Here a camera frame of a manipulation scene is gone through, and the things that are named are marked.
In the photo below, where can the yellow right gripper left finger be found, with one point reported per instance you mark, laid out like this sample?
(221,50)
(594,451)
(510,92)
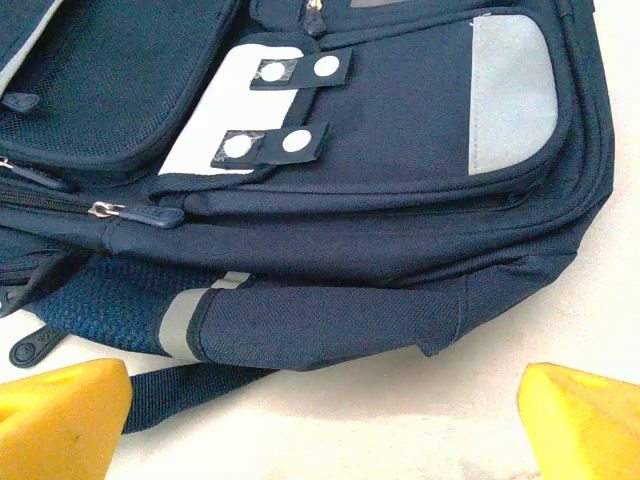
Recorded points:
(55,425)

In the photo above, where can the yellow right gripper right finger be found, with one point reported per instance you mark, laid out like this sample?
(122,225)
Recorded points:
(590,430)

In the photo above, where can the navy blue student backpack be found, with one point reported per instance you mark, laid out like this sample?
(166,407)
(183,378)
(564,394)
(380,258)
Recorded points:
(390,225)

